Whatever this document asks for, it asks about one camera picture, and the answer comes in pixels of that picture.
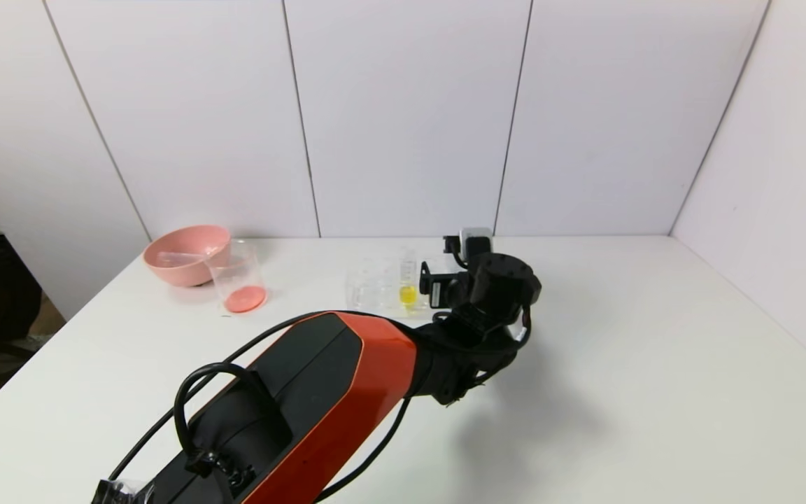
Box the test tube with red pigment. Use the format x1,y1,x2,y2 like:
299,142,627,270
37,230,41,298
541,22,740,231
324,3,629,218
157,249,210,270

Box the test tube with yellow pigment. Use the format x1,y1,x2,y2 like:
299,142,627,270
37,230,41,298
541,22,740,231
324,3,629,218
398,248,419,309

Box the clear plastic test tube rack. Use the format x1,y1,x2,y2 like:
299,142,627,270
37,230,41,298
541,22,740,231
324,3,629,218
346,255,447,320

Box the clear glass beaker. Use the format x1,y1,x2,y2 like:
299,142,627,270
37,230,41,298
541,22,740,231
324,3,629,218
206,239,268,315

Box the pink bowl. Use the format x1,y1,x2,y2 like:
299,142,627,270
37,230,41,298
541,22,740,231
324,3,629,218
143,225,232,288

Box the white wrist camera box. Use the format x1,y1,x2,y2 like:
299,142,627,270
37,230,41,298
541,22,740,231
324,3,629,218
443,227,494,264

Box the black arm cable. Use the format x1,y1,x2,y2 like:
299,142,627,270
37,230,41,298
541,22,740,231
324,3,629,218
315,398,412,503

